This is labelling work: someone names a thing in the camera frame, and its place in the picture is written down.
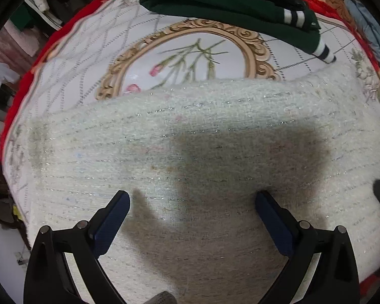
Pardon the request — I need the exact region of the dark green striped sweater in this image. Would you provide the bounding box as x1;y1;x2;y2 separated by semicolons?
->
139;0;338;64

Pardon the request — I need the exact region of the white knit cardigan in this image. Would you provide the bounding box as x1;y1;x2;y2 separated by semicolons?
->
27;63;380;304

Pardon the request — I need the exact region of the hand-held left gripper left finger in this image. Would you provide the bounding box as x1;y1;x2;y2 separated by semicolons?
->
23;191;131;304

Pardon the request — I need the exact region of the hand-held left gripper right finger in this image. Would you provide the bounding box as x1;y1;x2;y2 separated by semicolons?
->
255;191;361;304

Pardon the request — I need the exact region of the red floral blanket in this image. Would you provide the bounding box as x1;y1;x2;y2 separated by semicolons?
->
0;0;380;298

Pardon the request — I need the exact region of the white puffer vest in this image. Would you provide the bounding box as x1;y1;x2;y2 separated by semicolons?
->
28;0;51;11

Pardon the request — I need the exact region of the person's grey fleece top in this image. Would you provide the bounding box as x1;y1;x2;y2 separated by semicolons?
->
149;291;178;304

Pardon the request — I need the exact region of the white cloth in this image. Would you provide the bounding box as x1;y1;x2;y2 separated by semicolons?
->
0;62;21;87

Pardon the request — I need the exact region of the white diamond-print blanket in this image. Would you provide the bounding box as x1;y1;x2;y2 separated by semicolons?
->
2;0;380;251

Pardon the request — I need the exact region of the blue quilt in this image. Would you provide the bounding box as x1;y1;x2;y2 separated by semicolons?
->
344;0;380;80

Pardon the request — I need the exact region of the green hanging garment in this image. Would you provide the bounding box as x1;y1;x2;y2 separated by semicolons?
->
11;5;35;32

